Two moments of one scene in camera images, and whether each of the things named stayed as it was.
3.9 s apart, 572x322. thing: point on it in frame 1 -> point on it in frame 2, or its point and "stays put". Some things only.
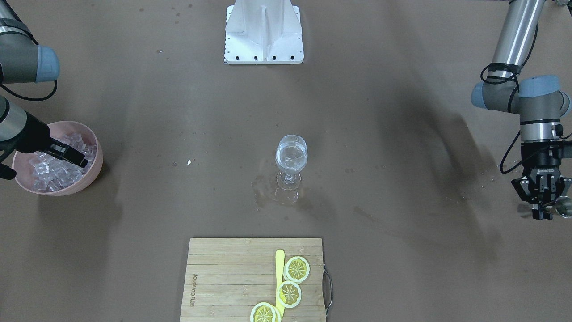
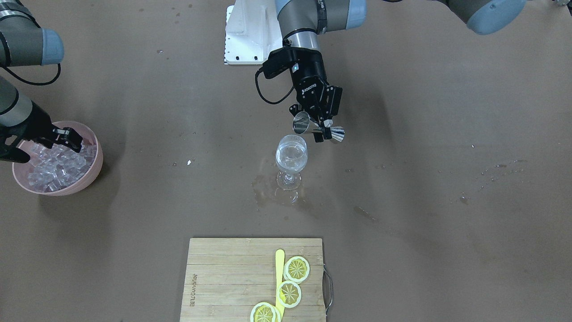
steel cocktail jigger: (563, 206) -> (303, 123)
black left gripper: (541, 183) -> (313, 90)
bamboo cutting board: (225, 278) stays put
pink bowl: (21, 165) stays put
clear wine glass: (291, 157) stays put
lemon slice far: (296, 269) stays put
